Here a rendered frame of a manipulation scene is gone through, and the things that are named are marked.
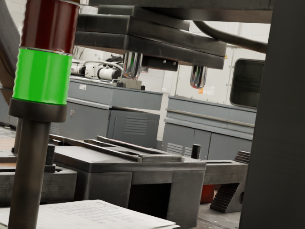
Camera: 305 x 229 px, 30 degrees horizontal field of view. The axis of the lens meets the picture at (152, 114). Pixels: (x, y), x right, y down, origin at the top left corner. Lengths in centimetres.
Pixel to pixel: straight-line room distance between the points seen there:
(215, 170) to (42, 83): 46
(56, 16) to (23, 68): 4
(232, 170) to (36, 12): 52
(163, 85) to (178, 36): 899
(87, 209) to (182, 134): 608
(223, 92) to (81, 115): 247
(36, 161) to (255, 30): 824
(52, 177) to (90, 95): 736
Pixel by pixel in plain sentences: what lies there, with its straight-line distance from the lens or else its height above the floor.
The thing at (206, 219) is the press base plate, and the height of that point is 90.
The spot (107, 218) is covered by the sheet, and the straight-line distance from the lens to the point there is 52.
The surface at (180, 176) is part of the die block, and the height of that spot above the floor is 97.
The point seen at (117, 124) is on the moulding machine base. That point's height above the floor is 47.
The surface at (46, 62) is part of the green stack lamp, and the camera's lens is 39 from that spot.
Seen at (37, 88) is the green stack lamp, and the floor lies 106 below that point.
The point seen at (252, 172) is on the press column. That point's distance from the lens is 51.
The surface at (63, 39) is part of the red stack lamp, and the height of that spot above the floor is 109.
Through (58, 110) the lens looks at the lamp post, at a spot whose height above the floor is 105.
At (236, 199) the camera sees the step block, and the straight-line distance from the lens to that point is 88.
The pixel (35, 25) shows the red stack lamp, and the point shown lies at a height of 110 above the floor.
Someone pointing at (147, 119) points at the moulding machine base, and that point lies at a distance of 806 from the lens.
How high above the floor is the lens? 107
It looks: 3 degrees down
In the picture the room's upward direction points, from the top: 8 degrees clockwise
